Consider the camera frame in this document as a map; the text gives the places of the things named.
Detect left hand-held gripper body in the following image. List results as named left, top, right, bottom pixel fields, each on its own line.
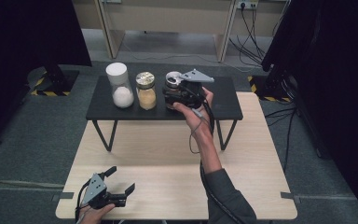
left=81, top=173, right=127, bottom=210

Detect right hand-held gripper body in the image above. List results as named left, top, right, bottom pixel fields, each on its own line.
left=171, top=68, right=215, bottom=109

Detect silver-lid jar of dark spice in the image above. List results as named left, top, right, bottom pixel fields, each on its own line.
left=162, top=70, right=185, bottom=110

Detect gold-lid jar of yellow powder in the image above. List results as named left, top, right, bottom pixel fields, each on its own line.
left=135, top=71, right=158, bottom=111

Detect white-lid jar of white powder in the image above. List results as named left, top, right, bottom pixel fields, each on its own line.
left=105, top=62, right=135, bottom=109

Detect black metal shelf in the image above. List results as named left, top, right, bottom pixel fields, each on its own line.
left=85, top=75, right=244, bottom=152

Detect person's left hand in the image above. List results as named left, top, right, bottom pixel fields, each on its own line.
left=78, top=203, right=116, bottom=224

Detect person's right hand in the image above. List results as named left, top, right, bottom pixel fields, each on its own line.
left=172, top=86, right=215, bottom=135

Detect grey floor tape piece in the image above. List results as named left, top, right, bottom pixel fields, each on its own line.
left=280, top=191, right=302, bottom=204
left=51, top=191, right=75, bottom=203

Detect beige wooden desk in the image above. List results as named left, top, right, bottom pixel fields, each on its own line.
left=73, top=0, right=290, bottom=63

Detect black stand base striped tape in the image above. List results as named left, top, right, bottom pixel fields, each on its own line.
left=247, top=74, right=294, bottom=103
left=30, top=63, right=80, bottom=97

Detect black curtain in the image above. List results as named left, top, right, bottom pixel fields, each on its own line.
left=0, top=0, right=93, bottom=149
left=260, top=0, right=358, bottom=224

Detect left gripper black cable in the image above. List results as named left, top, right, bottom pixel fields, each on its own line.
left=74, top=181, right=90, bottom=223

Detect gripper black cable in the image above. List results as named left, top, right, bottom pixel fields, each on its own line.
left=74, top=181, right=90, bottom=223
left=180, top=83, right=245, bottom=224

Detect thin grey cable with plug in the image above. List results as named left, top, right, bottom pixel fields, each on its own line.
left=188, top=107, right=205, bottom=155

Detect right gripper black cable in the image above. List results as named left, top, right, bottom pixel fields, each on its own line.
left=180, top=83, right=245, bottom=224

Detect bundle of black cables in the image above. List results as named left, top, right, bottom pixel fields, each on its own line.
left=227, top=3, right=267, bottom=68

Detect white wall socket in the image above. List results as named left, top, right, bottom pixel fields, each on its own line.
left=236, top=0, right=259, bottom=9

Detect black floor cables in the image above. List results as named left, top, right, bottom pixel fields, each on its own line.
left=264, top=105, right=298, bottom=174

